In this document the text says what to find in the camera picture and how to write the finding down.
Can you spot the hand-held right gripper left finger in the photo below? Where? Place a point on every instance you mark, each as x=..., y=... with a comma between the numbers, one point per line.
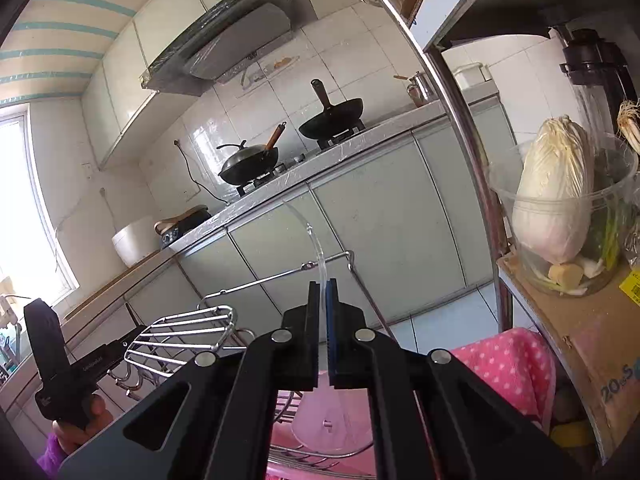
x=300, y=340

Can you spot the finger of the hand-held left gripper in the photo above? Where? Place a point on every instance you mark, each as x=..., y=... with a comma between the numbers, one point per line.
x=131, y=341

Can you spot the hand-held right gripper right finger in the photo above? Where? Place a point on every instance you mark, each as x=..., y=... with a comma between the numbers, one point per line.
x=331, y=330

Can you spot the clear plastic plate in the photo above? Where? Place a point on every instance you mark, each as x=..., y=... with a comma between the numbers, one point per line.
x=320, y=255

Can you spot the person's left hand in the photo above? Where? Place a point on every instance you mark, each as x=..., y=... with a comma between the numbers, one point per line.
x=75, y=437

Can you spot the white rice cooker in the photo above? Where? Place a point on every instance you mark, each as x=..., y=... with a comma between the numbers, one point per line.
x=134, y=242

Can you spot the black induction cooker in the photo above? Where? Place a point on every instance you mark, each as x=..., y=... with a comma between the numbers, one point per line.
x=187, y=227

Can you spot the pale green lower cabinets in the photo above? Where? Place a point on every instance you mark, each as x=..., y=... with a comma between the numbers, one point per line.
x=375, y=210

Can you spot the pale green cabinets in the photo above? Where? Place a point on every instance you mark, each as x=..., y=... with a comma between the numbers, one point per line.
x=375, y=210
x=130, y=75

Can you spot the pink plastic rack tray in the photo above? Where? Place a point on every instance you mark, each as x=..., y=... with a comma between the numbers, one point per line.
x=320, y=469

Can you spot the window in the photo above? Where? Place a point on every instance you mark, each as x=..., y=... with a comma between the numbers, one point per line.
x=30, y=200

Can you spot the pink polka dot towel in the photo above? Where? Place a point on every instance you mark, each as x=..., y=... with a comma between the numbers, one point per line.
x=500, y=365

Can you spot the gas stove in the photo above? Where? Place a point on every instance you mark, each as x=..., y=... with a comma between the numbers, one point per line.
x=300, y=157

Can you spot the black wok with lid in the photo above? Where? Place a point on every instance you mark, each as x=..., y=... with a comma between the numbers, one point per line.
x=247, y=162

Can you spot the black open wok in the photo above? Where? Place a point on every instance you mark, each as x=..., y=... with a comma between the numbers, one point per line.
x=332, y=120

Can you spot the clear plastic bowl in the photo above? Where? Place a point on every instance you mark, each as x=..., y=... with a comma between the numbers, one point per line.
x=505, y=195

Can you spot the ginger piece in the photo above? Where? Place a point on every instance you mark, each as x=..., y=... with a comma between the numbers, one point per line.
x=565, y=274

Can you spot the brown cardboard box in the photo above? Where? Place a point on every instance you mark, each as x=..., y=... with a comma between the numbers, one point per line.
x=575, y=340

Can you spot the napa cabbage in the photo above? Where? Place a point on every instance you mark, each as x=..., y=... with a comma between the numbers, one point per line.
x=550, y=195

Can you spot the steel kettle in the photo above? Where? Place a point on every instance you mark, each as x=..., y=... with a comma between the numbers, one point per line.
x=424, y=87

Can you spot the pale green upper cabinets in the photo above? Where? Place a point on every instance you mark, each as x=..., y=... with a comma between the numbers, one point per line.
x=130, y=75

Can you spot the stainless steel shelf rack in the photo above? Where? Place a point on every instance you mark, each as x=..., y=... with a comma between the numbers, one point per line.
x=450, y=90

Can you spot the white lidded container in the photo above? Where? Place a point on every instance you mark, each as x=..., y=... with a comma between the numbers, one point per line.
x=472, y=74

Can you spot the green onion bunch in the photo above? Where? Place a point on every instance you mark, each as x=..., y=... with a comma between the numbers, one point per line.
x=612, y=240

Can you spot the black range hood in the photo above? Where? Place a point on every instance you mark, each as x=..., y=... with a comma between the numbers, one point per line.
x=235, y=40

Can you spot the black blender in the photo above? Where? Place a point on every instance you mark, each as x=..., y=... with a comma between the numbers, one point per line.
x=595, y=60

